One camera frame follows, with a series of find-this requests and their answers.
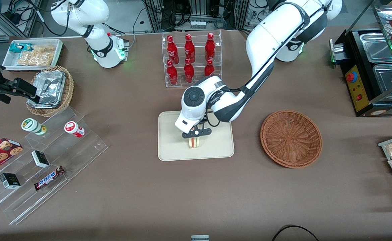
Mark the red lidded cup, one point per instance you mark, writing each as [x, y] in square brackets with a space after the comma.
[73, 129]

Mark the green lidded cup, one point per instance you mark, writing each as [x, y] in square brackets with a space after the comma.
[31, 125]

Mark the white rectangular snack bin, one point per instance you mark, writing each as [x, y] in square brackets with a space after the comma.
[8, 62]

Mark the triangular sandwich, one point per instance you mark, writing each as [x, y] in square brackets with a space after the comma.
[195, 143]

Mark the aluminium foil container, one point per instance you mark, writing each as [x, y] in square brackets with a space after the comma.
[50, 85]

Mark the grey device at table edge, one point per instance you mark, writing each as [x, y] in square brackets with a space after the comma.
[200, 238]

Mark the aluminium equipment rack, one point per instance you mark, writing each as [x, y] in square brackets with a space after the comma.
[154, 15]

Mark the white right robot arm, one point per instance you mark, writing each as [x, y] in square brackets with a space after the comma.
[107, 50]

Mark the clear acrylic bottle rack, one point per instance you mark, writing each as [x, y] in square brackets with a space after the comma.
[199, 43]

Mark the red cola bottle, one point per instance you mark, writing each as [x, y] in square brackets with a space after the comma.
[188, 72]
[172, 73]
[210, 48]
[172, 50]
[189, 50]
[209, 68]

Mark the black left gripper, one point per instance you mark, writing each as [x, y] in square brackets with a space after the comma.
[204, 119]

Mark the clear bag of chips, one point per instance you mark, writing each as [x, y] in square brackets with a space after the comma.
[36, 57]

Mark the brown wicker basket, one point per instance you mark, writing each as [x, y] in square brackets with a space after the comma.
[291, 139]

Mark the grey power strip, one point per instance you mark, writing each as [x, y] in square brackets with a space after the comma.
[198, 24]

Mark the light wicker basket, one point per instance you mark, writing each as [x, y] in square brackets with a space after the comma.
[69, 87]

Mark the teal snack packet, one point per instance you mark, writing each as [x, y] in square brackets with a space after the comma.
[16, 47]

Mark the small black carton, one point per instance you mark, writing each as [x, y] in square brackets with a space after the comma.
[40, 159]
[10, 180]

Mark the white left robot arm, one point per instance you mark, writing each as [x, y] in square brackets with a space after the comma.
[266, 40]

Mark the clear acrylic stepped display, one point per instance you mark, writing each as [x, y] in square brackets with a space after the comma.
[82, 150]

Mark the steel warmer pan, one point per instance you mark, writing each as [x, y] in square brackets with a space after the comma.
[388, 78]
[376, 47]

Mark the Snickers chocolate bar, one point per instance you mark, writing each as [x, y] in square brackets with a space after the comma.
[48, 178]

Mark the black food warmer cabinet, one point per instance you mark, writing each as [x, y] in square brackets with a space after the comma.
[358, 87]

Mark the beige plastic tray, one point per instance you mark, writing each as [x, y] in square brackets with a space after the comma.
[216, 144]

